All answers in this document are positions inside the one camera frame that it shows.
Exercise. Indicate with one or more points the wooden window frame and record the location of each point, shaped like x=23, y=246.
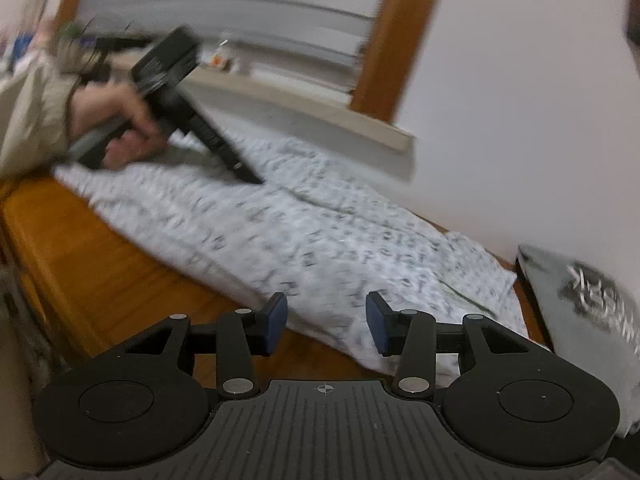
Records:
x=390, y=50

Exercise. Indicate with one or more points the small bottle orange label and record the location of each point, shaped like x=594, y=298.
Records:
x=222, y=55

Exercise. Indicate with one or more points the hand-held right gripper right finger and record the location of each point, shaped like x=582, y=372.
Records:
x=377, y=322

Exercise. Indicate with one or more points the beige window sill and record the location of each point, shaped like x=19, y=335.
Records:
x=325, y=115

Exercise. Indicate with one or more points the person's left forearm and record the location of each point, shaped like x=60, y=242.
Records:
x=30, y=110

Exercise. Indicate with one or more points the grey printed cloth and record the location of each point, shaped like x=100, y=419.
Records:
x=560, y=300

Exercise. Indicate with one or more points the green plant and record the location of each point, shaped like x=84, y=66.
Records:
x=77, y=30

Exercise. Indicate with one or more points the black device on stand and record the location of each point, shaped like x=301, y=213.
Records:
x=120, y=42

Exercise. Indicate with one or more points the white patterned shirt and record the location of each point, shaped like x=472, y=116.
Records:
x=300, y=235

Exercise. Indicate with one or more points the person's left hand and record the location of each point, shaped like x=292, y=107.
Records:
x=105, y=105

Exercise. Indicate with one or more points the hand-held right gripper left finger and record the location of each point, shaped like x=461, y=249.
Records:
x=276, y=322

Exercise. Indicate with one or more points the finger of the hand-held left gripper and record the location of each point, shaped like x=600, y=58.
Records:
x=225, y=152

